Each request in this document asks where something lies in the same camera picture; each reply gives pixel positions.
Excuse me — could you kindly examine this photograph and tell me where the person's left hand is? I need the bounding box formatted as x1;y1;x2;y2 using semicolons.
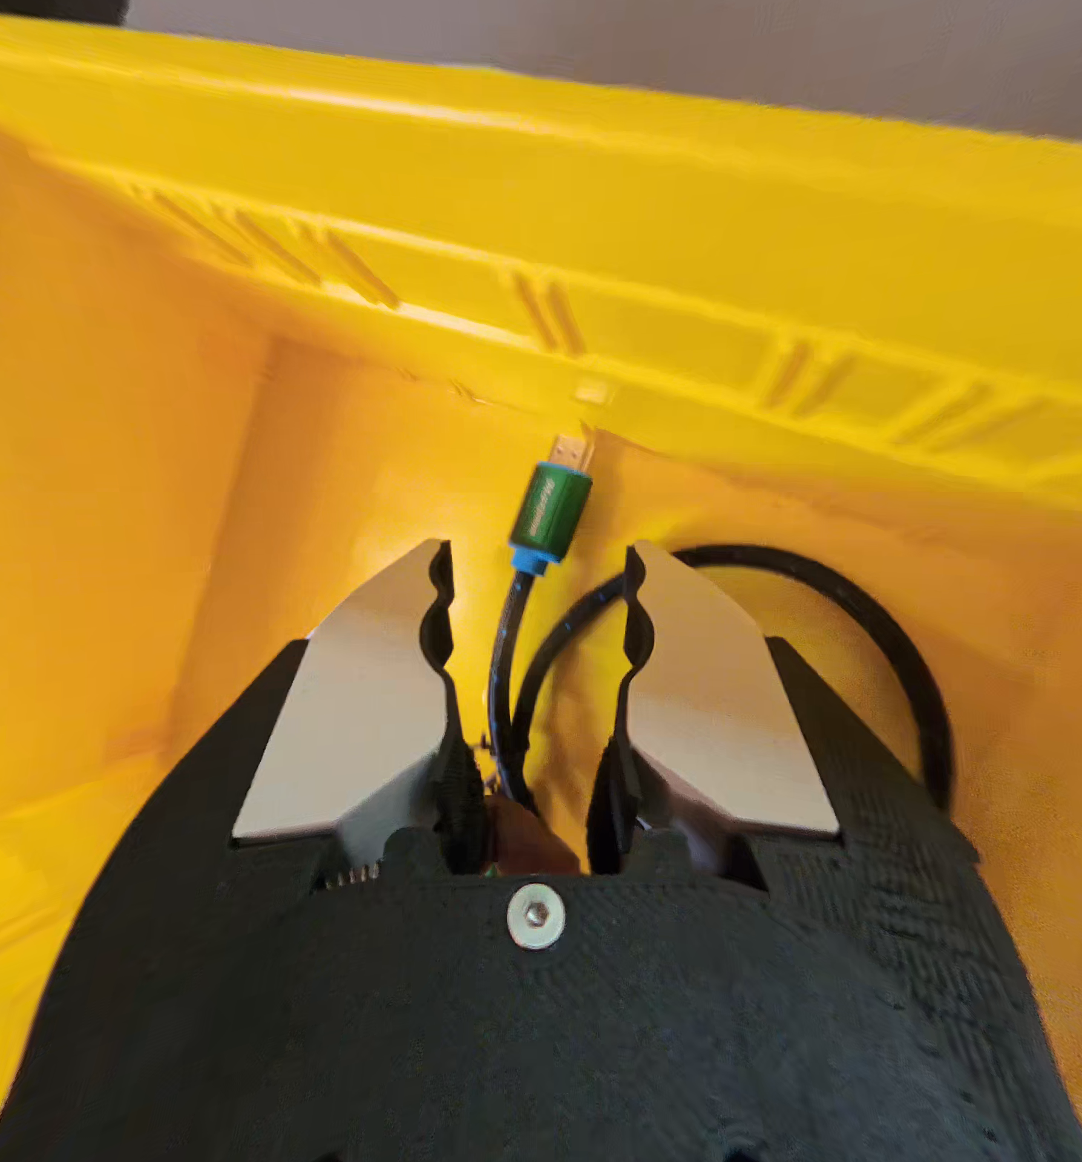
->
487;794;589;878

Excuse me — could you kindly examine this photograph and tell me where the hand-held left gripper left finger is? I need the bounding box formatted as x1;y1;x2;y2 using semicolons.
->
230;539;492;874

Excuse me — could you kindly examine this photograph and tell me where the black braided green-plug cable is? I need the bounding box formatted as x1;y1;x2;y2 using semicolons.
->
487;433;956;812

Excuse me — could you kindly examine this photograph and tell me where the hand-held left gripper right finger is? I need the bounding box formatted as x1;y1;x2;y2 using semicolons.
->
584;540;842;874

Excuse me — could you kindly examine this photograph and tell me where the yellow plastic bin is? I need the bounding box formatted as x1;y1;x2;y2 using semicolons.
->
0;7;1082;1162

